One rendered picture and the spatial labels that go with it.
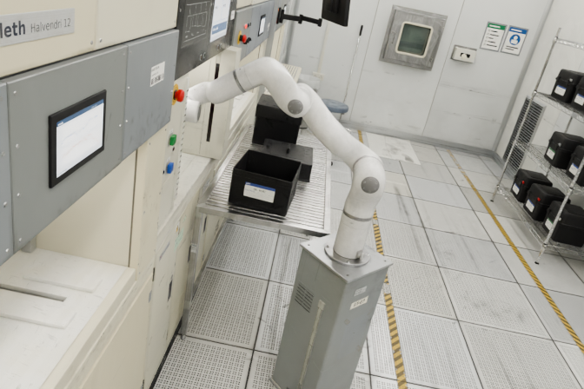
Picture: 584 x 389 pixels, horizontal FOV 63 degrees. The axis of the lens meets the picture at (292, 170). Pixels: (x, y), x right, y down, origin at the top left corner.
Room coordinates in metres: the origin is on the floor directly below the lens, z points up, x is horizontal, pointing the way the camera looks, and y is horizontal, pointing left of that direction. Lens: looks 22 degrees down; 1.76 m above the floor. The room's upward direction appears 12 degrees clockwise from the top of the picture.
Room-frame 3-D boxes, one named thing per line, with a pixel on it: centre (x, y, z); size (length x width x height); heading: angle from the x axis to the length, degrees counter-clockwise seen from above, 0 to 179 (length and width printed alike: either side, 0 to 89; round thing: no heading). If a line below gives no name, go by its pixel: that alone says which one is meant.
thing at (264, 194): (2.04, 0.11, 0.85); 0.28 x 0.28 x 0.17; 84
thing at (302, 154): (2.48, 0.04, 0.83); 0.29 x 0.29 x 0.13; 1
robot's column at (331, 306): (1.70, -0.29, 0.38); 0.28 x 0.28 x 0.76; 45
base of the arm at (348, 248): (1.70, -0.29, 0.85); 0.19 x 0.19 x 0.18
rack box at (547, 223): (3.64, -2.32, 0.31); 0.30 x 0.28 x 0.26; 177
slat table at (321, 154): (2.48, 0.08, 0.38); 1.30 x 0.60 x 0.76; 0
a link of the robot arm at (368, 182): (1.66, -0.29, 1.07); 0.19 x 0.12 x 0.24; 178
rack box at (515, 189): (4.37, -2.30, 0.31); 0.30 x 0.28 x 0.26; 177
